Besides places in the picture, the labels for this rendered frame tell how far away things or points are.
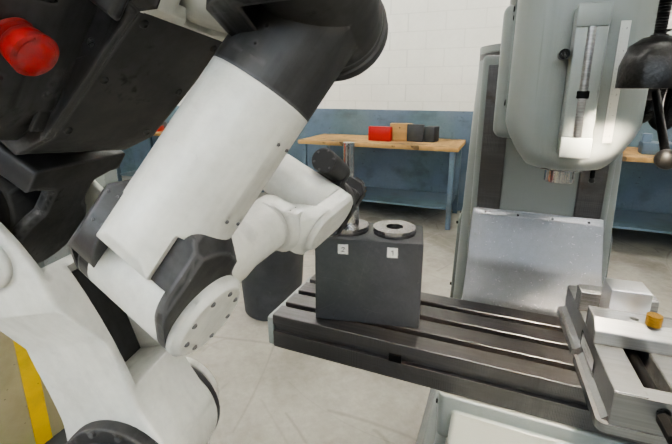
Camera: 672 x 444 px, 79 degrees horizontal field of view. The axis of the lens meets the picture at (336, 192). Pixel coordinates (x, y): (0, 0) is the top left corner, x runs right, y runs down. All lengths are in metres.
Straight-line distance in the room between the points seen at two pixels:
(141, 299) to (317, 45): 0.24
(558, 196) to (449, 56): 3.97
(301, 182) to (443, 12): 4.65
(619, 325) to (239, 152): 0.70
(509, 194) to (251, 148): 0.97
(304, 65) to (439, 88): 4.76
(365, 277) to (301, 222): 0.38
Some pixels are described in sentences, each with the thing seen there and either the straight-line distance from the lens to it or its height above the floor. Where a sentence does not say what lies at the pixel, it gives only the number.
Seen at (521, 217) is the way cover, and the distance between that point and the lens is 1.21.
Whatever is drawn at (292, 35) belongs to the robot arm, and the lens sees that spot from 0.31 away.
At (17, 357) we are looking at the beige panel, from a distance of 2.04.
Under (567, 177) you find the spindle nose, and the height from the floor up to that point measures 1.29.
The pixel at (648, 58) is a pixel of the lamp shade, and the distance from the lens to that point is 0.61.
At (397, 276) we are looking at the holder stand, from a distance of 0.84.
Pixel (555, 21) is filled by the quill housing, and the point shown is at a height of 1.53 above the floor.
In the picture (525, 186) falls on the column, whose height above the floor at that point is 1.19.
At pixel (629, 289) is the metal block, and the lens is 0.88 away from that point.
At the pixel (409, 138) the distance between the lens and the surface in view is 4.61.
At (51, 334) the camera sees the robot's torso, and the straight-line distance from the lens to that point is 0.56.
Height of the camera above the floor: 1.44
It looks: 14 degrees down
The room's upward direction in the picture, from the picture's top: straight up
